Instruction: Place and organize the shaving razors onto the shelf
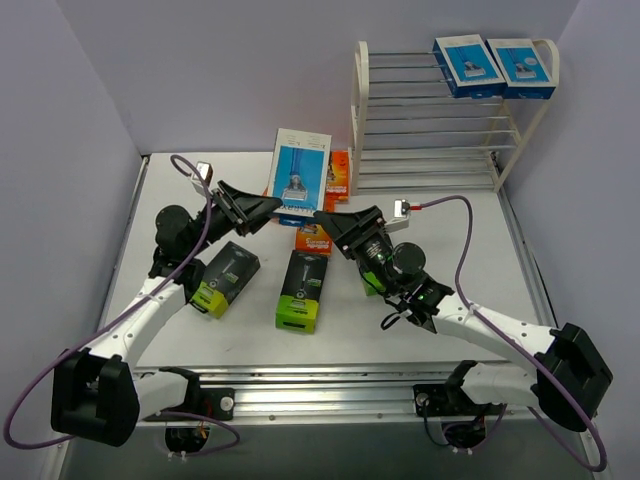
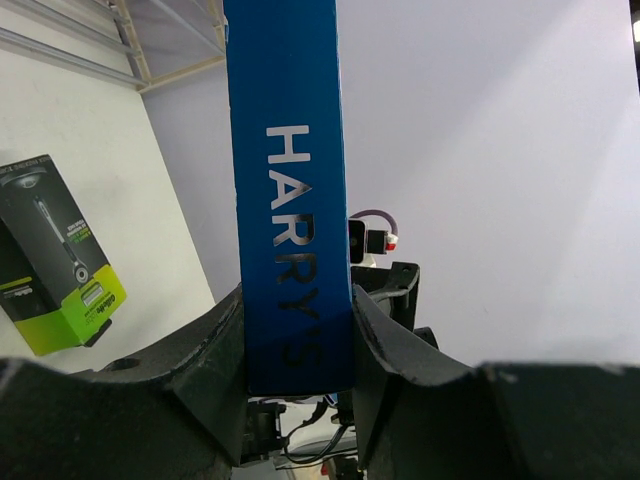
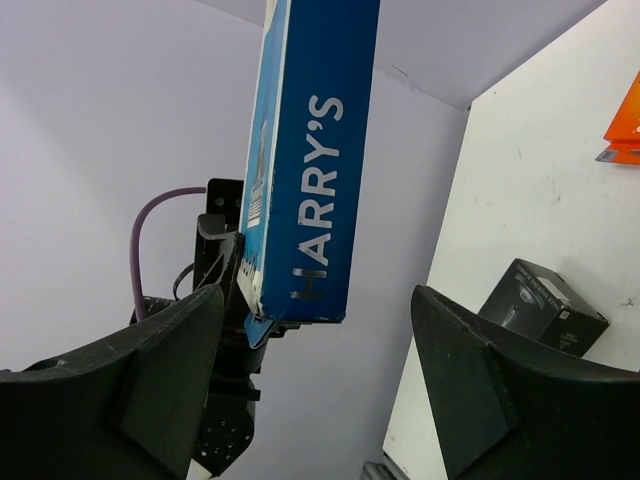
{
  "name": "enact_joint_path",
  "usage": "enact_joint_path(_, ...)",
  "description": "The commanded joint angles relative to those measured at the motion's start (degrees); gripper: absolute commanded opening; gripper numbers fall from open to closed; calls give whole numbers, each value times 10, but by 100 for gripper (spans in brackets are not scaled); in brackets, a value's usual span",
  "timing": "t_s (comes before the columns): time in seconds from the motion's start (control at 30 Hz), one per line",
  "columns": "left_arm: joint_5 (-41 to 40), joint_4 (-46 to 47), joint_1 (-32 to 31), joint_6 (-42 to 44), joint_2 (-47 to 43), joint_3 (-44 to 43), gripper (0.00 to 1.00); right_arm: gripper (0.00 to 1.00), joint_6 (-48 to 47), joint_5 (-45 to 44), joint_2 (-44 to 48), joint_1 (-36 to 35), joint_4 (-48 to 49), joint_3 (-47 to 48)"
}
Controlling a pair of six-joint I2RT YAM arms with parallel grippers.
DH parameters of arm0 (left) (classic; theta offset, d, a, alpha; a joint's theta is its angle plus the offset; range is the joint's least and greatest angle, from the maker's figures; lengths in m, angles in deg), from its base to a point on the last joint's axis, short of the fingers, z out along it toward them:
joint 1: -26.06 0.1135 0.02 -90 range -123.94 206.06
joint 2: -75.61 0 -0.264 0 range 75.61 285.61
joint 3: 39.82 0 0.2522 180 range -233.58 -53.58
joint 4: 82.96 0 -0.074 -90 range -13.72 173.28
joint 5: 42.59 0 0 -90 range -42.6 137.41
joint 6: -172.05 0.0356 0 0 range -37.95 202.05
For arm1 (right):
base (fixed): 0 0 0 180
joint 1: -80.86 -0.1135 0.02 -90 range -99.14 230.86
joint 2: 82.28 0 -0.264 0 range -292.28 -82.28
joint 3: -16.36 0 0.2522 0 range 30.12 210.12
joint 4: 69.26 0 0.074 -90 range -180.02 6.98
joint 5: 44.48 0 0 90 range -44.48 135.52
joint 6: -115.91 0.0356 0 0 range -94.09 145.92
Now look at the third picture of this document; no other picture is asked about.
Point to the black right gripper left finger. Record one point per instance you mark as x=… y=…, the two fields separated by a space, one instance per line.
x=127 y=406

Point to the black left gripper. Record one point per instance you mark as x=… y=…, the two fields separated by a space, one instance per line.
x=219 y=245

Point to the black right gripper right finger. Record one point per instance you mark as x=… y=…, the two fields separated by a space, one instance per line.
x=507 y=407

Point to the black green razor box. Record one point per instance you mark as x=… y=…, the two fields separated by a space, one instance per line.
x=535 y=302

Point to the blue razor box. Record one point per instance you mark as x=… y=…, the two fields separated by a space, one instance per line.
x=305 y=161

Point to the orange Gillette razor box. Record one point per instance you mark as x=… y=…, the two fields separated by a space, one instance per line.
x=623 y=132

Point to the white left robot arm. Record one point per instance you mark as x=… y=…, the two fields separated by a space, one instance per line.
x=228 y=422

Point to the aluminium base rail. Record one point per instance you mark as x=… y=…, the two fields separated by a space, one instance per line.
x=380 y=468

